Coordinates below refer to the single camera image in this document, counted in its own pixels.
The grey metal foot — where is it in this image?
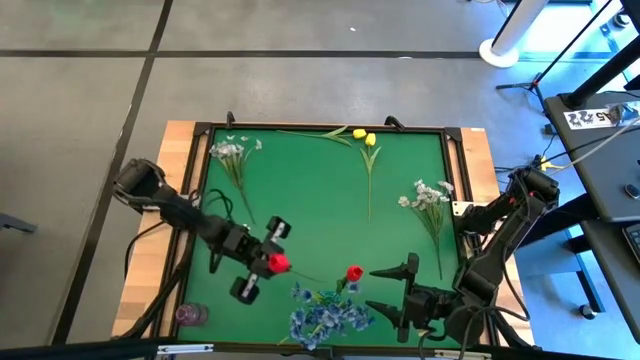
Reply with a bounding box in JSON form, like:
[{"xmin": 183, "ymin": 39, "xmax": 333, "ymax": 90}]
[{"xmin": 0, "ymin": 212, "xmax": 39, "ymax": 236}]

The thick black post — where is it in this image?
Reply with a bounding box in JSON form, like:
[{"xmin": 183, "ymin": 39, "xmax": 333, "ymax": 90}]
[{"xmin": 566, "ymin": 47, "xmax": 640, "ymax": 109}]

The black desk leg frame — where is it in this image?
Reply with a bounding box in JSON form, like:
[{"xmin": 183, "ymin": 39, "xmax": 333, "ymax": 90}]
[{"xmin": 519, "ymin": 192, "xmax": 609, "ymax": 314}]

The silver aluminium bar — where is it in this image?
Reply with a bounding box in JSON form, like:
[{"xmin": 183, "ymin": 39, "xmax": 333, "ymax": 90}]
[
  {"xmin": 157, "ymin": 343, "xmax": 215, "ymax": 356},
  {"xmin": 433, "ymin": 349, "xmax": 494, "ymax": 360}
]

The white artificial flower bunch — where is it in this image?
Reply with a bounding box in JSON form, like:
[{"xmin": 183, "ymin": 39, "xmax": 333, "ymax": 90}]
[
  {"xmin": 397, "ymin": 178, "xmax": 456, "ymax": 281},
  {"xmin": 208, "ymin": 133, "xmax": 264, "ymax": 225}
]

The green table mat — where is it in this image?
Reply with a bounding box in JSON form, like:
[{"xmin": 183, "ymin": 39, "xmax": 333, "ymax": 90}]
[{"xmin": 177, "ymin": 127, "xmax": 474, "ymax": 350}]

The black diagonal strut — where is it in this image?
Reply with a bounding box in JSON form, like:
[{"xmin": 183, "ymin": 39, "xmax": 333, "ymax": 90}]
[
  {"xmin": 487, "ymin": 299, "xmax": 532, "ymax": 347},
  {"xmin": 117, "ymin": 244, "xmax": 194, "ymax": 341}
]

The dark grey desk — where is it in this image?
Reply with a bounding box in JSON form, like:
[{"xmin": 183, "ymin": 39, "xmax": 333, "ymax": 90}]
[
  {"xmin": 543, "ymin": 91, "xmax": 640, "ymax": 225},
  {"xmin": 581, "ymin": 219, "xmax": 640, "ymax": 346}
]

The white cable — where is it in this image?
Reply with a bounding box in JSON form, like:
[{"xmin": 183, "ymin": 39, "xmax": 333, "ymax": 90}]
[{"xmin": 547, "ymin": 115, "xmax": 640, "ymax": 171}]

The black table frame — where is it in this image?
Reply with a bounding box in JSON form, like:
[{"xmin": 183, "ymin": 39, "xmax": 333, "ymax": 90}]
[{"xmin": 149, "ymin": 121, "xmax": 501, "ymax": 360}]

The black tripod stand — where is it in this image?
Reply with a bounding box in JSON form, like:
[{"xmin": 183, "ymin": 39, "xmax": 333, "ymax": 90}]
[{"xmin": 496, "ymin": 0, "xmax": 615, "ymax": 109}]

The red artificial tulip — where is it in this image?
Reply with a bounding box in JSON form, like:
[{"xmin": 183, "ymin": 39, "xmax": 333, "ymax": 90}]
[
  {"xmin": 268, "ymin": 252, "xmax": 325, "ymax": 284},
  {"xmin": 335, "ymin": 264, "xmax": 366, "ymax": 296}
]

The white pole with round base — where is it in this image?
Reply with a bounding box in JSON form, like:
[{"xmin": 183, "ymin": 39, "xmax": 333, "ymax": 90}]
[{"xmin": 478, "ymin": 0, "xmax": 551, "ymax": 69}]

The pink ribbed glass vase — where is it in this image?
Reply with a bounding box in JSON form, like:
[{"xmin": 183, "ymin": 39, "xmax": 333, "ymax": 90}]
[{"xmin": 174, "ymin": 302, "xmax": 210, "ymax": 328}]

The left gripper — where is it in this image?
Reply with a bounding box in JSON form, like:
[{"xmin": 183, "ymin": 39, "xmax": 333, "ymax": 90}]
[{"xmin": 219, "ymin": 215, "xmax": 293, "ymax": 306}]

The black keyboard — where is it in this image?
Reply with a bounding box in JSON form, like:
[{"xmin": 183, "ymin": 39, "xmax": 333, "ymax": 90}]
[{"xmin": 622, "ymin": 222, "xmax": 640, "ymax": 266}]

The black overhead beam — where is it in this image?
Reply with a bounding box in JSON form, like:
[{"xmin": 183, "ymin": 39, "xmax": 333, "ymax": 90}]
[{"xmin": 0, "ymin": 335, "xmax": 640, "ymax": 360}]

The yellow artificial tulip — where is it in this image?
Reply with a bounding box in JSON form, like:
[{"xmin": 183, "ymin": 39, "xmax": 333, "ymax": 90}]
[
  {"xmin": 277, "ymin": 124, "xmax": 369, "ymax": 148},
  {"xmin": 358, "ymin": 131, "xmax": 383, "ymax": 223}
]

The white printed label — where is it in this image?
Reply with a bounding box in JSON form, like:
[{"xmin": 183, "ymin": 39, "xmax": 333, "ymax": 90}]
[{"xmin": 563, "ymin": 107, "xmax": 625, "ymax": 131}]

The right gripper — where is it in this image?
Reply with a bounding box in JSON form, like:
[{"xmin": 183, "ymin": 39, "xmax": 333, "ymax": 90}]
[{"xmin": 365, "ymin": 253, "xmax": 454, "ymax": 344}]

